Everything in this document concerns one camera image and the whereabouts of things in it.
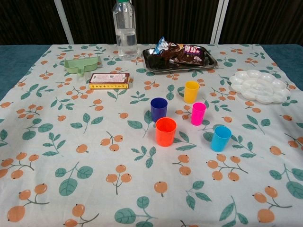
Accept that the brown snack bag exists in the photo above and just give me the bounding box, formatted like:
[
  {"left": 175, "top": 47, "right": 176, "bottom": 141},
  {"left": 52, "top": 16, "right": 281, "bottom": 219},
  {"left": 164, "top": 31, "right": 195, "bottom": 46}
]
[{"left": 159, "top": 43, "right": 206, "bottom": 68}]

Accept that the light green plastic dustpan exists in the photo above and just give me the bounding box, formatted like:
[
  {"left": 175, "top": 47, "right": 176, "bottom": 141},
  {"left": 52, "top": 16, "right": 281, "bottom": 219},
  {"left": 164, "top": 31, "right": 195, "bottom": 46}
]
[{"left": 64, "top": 56, "right": 99, "bottom": 77}]

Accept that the yellow red card box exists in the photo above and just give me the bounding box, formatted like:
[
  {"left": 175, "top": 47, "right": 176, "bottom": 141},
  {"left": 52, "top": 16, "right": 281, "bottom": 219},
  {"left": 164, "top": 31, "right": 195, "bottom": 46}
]
[{"left": 89, "top": 72, "right": 130, "bottom": 90}]

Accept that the clear plastic water bottle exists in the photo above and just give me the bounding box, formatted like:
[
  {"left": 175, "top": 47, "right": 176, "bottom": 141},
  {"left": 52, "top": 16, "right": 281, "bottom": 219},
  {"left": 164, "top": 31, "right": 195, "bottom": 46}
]
[{"left": 112, "top": 0, "right": 139, "bottom": 61}]

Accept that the light blue plastic cup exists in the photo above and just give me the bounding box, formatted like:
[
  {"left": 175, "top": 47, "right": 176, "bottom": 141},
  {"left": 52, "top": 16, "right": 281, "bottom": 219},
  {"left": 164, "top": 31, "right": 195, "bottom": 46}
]
[{"left": 211, "top": 125, "right": 232, "bottom": 152}]

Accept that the rectangular metal tray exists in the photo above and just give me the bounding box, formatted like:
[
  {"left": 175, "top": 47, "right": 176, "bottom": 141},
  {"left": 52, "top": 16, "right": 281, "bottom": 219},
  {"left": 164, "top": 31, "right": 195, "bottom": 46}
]
[{"left": 142, "top": 45, "right": 218, "bottom": 75}]

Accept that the pink plastic cup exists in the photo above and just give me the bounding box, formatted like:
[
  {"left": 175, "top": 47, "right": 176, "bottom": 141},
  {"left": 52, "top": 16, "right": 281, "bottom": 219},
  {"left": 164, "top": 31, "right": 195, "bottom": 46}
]
[{"left": 191, "top": 102, "right": 207, "bottom": 126}]

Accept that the floral fruit print tablecloth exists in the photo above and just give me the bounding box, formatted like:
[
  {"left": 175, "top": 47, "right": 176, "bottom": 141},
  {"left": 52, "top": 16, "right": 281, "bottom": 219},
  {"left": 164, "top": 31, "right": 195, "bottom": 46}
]
[{"left": 0, "top": 43, "right": 303, "bottom": 227}]

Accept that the yellow plastic cup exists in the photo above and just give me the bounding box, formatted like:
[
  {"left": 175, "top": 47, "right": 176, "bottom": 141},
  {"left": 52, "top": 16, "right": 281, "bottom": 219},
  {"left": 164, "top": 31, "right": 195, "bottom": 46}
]
[{"left": 184, "top": 81, "right": 200, "bottom": 104}]

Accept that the orange plastic cup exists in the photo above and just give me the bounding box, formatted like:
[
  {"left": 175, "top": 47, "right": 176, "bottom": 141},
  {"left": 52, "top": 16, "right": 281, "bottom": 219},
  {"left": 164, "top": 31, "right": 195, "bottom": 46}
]
[{"left": 155, "top": 117, "right": 178, "bottom": 148}]

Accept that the white partition post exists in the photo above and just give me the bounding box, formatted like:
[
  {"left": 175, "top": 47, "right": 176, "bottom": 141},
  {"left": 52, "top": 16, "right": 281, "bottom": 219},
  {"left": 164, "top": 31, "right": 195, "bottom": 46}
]
[
  {"left": 209, "top": 0, "right": 230, "bottom": 44},
  {"left": 53, "top": 0, "right": 74, "bottom": 44}
]

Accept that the white flower-shaped paint palette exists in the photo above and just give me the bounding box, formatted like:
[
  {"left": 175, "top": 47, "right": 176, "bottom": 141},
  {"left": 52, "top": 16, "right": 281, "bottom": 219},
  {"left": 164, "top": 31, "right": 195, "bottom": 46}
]
[{"left": 229, "top": 70, "right": 292, "bottom": 105}]

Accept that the dark blue plastic cup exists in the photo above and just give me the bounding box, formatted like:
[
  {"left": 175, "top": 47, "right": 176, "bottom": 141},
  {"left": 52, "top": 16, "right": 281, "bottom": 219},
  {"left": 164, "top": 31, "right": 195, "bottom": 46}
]
[{"left": 150, "top": 97, "right": 168, "bottom": 122}]

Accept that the blue white snack bag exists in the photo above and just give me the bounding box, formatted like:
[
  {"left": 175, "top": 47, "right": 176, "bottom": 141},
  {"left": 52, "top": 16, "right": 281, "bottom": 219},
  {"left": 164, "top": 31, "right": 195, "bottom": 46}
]
[{"left": 152, "top": 35, "right": 171, "bottom": 55}]

